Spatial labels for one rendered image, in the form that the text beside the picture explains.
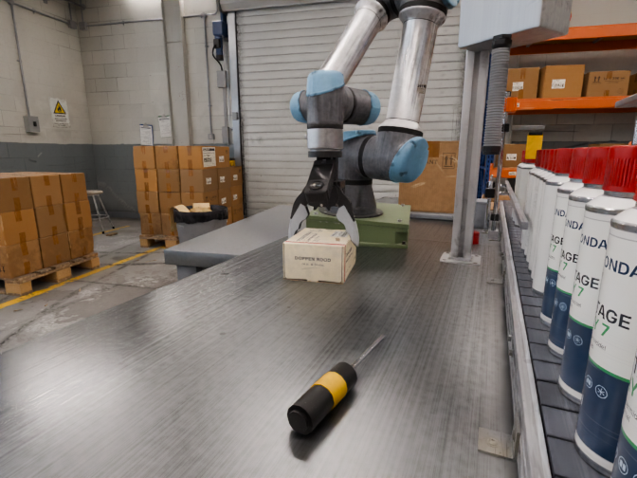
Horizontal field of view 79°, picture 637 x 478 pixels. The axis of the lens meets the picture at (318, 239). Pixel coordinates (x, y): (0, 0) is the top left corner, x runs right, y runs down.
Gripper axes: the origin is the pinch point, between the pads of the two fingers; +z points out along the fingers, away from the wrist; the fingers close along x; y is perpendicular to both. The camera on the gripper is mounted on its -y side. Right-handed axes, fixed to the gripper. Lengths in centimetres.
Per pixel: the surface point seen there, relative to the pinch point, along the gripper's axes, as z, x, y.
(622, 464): -4, -29, -59
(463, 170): -16.0, -28.8, 14.5
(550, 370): 1, -32, -41
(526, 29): -40, -36, 1
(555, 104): -71, -152, 379
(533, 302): 0.6, -35.2, -22.7
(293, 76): -125, 149, 449
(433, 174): -13, -25, 77
